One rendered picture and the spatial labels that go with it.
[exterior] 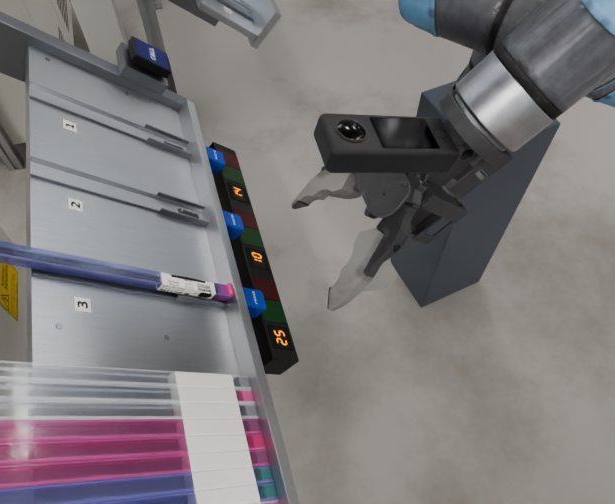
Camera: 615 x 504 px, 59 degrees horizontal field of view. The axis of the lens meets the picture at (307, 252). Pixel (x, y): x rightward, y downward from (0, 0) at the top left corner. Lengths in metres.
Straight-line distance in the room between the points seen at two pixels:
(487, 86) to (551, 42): 0.05
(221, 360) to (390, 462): 0.78
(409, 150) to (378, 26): 1.80
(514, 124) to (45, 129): 0.44
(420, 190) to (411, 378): 0.89
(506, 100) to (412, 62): 1.63
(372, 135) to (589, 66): 0.16
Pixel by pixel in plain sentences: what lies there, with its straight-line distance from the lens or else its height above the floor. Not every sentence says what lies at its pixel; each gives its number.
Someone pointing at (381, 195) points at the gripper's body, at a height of 0.85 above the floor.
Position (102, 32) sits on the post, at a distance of 1.02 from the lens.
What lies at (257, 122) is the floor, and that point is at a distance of 1.80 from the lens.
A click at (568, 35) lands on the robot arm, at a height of 0.99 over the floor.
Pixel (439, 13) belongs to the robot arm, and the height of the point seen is 0.92.
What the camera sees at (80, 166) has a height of 0.82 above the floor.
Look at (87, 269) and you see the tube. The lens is 0.49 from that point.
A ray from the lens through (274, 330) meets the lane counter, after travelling 0.61.
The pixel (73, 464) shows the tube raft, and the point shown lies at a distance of 0.41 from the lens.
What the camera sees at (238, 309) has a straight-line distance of 0.55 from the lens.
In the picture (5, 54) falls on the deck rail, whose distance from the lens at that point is 0.72.
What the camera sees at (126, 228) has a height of 0.79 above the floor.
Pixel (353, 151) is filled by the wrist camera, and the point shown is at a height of 0.92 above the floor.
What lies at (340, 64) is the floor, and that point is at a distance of 2.03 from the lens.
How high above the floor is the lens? 1.22
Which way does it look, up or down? 56 degrees down
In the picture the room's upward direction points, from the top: straight up
